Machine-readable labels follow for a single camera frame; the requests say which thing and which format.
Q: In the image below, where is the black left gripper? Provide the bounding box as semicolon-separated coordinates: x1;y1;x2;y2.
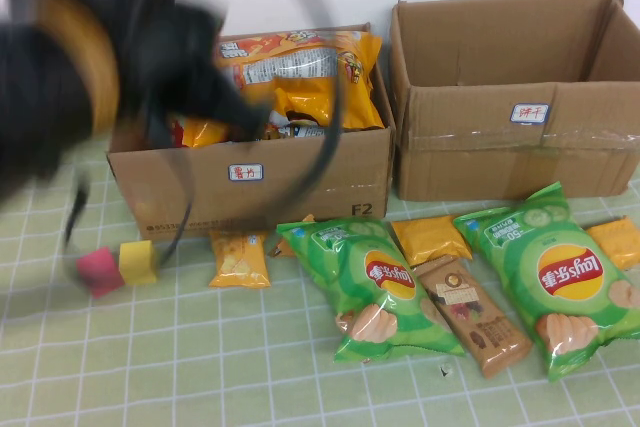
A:
119;1;271;134

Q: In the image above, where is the large yellow chips bag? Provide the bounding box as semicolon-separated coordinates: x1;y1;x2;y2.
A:
182;29;385;148

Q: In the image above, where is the green Lay's chips bag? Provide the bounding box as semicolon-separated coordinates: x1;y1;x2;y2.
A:
276;216;466;364
453;181;640;383

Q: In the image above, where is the small orange snack packet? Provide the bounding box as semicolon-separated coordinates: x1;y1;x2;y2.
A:
267;214;316;259

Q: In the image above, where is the white label with red writing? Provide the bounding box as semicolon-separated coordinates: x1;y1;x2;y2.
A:
228;163;265;182
509;103;550;124

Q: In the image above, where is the cardboard box with F2 print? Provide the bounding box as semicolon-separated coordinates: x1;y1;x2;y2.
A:
105;22;397;238

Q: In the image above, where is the small yellow cracker packet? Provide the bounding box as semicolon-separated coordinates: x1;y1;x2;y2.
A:
208;229;272;290

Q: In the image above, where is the yellow foam cube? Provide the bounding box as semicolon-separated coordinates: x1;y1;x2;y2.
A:
118;240;160;287

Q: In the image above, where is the pink foam cube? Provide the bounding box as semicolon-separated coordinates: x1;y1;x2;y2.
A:
75;247;126;299

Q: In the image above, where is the orange biscuit packet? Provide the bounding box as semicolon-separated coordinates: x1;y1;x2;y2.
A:
585;215;640;272
390;215;474;267

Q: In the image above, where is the large taped cardboard box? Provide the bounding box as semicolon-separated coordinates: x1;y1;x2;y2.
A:
388;0;640;202

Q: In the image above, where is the green checked tablecloth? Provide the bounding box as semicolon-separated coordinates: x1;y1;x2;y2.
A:
0;124;640;427

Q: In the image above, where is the brown wafer bar packet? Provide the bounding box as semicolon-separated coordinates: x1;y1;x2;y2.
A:
414;254;534;381

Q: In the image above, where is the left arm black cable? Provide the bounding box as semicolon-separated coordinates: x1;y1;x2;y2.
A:
62;0;349;268

